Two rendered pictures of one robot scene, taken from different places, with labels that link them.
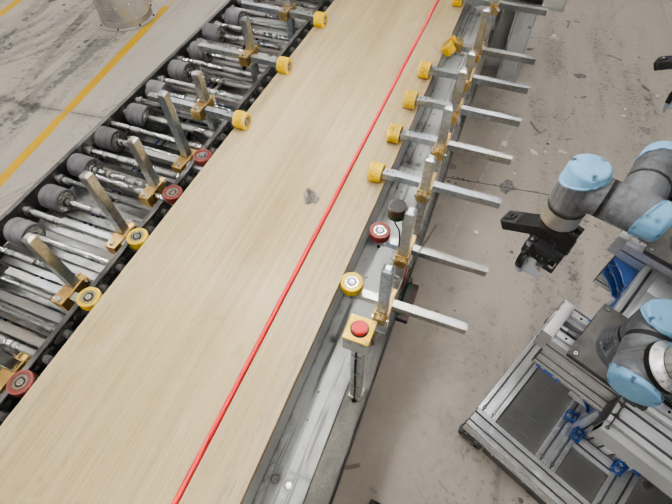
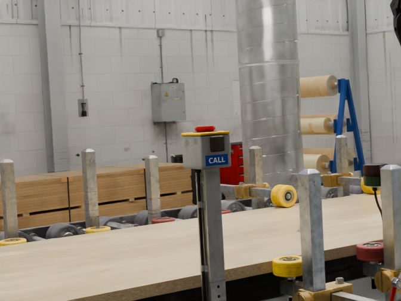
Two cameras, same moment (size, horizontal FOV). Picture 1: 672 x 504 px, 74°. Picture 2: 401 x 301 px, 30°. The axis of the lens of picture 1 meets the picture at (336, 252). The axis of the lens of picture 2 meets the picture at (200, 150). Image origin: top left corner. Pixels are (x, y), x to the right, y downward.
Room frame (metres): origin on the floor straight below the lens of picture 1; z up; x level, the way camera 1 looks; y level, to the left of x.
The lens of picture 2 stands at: (-0.75, -0.86, 1.26)
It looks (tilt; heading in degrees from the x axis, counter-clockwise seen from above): 3 degrees down; 34
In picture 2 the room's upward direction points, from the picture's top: 3 degrees counter-clockwise
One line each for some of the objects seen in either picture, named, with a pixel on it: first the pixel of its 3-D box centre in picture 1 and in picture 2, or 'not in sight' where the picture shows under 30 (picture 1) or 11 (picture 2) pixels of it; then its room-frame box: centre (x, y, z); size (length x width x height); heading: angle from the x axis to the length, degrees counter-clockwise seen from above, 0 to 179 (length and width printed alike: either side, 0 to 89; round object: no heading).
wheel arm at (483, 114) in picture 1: (463, 109); not in sight; (1.65, -0.60, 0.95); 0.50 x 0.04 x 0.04; 67
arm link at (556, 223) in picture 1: (563, 212); not in sight; (0.56, -0.46, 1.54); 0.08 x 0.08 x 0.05
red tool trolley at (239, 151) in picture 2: not in sight; (241, 171); (8.11, 4.44, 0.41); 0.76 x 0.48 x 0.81; 170
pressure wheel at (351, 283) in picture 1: (351, 289); (290, 280); (0.80, -0.05, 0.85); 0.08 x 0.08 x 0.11
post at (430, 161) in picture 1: (422, 201); not in sight; (1.17, -0.35, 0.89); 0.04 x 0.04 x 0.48; 67
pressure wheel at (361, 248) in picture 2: (379, 238); (373, 266); (1.02, -0.17, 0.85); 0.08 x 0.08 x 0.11
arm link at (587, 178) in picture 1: (580, 187); not in sight; (0.56, -0.46, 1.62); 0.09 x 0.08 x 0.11; 50
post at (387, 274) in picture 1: (383, 305); (314, 279); (0.71, -0.15, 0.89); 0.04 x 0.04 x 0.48; 67
